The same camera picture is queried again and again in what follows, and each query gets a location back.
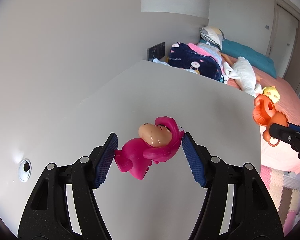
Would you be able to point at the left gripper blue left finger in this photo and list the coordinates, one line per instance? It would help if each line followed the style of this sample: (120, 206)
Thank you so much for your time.
(103, 160)

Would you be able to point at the teal pillow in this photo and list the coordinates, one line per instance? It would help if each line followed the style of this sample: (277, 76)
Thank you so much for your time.
(256, 59)

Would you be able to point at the white goose plush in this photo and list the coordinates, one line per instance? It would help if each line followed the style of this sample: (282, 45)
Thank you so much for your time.
(242, 73)

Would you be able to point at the light blue knit blanket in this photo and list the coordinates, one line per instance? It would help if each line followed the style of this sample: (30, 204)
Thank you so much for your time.
(212, 50)

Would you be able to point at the checkered pillow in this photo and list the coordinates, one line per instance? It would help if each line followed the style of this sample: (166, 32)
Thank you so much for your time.
(212, 35)

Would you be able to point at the black wall socket panel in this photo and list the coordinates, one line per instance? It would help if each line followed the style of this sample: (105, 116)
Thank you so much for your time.
(156, 52)

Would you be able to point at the yellow chick plush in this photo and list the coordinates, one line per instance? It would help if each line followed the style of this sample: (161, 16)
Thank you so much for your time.
(272, 93)

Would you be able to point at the desk cable grommet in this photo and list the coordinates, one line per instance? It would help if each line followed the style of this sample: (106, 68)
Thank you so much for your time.
(25, 169)

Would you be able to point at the pink folded cloth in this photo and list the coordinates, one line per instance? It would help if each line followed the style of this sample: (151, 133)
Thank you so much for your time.
(203, 52)

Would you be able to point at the navy rabbit print blanket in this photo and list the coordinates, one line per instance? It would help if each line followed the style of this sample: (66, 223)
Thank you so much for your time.
(182, 56)

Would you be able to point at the orange plastic toy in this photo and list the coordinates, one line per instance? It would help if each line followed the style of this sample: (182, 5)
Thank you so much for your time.
(265, 114)

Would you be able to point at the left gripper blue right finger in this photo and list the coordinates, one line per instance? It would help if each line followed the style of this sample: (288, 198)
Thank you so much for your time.
(193, 158)

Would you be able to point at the pink bed sheet mattress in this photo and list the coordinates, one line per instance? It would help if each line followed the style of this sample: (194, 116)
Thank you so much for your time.
(275, 154)

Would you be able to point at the pink rubber dinosaur toy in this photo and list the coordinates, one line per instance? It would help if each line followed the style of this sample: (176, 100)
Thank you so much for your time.
(156, 143)

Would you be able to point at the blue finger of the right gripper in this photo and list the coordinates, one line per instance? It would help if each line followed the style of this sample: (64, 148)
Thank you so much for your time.
(287, 135)
(298, 128)

